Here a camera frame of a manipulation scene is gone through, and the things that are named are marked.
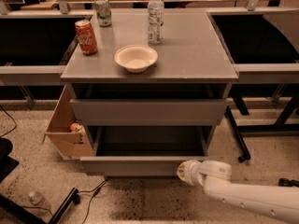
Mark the foam gripper body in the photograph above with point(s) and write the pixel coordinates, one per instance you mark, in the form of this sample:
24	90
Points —
189	172

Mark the grey drawer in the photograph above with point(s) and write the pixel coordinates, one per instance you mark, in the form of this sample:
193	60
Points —
144	151
149	112

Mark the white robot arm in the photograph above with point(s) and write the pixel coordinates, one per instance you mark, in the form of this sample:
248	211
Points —
214	177

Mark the grey top drawer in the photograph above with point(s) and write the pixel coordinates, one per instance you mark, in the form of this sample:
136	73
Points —
149	112

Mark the black table leg with caster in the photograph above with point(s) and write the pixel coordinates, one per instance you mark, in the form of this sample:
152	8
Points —
245	155

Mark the black caster wheel right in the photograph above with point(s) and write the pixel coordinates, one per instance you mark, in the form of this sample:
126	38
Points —
284	182

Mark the black chair base leg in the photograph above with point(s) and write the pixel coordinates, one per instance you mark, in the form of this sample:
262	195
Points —
22	212

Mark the cardboard box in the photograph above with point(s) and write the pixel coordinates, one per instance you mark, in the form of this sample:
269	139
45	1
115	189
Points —
70	144

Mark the orange fruit in box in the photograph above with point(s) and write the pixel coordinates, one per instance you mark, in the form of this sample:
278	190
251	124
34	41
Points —
74	127

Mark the white paper bowl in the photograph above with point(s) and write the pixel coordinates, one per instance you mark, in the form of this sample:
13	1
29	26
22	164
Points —
136	58

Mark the plastic bottle on floor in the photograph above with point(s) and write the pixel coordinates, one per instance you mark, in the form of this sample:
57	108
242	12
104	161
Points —
37	199

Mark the clear plastic water bottle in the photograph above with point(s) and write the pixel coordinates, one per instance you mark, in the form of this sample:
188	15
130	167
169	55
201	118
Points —
155	21

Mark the orange soda can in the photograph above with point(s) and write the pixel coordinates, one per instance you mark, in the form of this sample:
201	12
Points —
86	37

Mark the green soda can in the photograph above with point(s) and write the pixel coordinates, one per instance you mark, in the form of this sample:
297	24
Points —
103	12

